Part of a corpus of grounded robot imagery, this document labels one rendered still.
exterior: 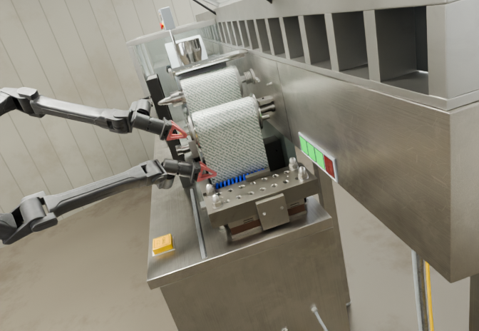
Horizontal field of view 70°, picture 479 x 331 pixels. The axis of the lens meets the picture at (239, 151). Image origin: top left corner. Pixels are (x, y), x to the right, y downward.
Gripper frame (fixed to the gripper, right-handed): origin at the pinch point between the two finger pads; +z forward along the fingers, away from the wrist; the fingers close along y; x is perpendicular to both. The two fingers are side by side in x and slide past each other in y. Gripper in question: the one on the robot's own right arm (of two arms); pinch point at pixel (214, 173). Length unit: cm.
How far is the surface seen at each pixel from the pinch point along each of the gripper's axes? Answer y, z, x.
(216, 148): 0.2, -1.8, 10.3
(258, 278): 26.4, 18.4, -26.1
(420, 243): 77, 21, 24
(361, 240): -55, 126, -54
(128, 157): -273, -36, -107
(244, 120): -0.1, 6.0, 22.8
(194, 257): 22.1, -5.2, -22.5
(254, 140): 0.3, 11.7, 16.3
